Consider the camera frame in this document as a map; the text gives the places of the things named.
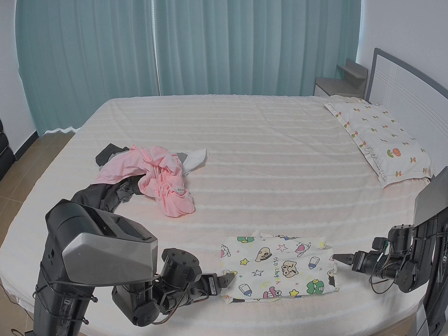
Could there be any pink garment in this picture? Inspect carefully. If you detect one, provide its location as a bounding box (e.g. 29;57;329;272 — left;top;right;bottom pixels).
95;145;196;218

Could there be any white printed pyjama top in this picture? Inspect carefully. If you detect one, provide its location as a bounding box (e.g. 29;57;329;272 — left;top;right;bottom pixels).
220;231;340;302

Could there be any black chest of drawers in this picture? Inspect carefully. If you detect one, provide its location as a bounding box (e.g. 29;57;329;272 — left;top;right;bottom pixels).
0;118;15;182

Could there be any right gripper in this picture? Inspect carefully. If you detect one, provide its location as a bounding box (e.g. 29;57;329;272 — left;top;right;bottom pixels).
332;250;384;276

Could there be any white printed pillow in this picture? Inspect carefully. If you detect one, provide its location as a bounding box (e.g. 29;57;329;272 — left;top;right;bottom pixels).
324;97;435;190

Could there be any grey white bedside table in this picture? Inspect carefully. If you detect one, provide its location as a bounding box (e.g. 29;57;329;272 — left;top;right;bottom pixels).
314;59;369;101

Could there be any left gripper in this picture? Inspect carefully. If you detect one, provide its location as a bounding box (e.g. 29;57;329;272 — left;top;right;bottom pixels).
191;270;237;299

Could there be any pile of clothes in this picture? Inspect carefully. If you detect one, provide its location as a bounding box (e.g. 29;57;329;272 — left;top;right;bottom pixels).
69;143;190;216

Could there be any white garment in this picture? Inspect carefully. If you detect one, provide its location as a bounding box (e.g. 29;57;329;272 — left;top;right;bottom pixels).
183;148;210;175

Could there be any bed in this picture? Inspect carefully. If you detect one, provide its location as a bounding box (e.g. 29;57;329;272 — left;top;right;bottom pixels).
0;48;448;336

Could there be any black cable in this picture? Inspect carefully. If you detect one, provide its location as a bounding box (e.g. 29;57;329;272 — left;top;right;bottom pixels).
370;274;398;295
157;291;197;317

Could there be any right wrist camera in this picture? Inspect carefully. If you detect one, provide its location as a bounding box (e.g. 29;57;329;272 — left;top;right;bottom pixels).
372;237;390;255

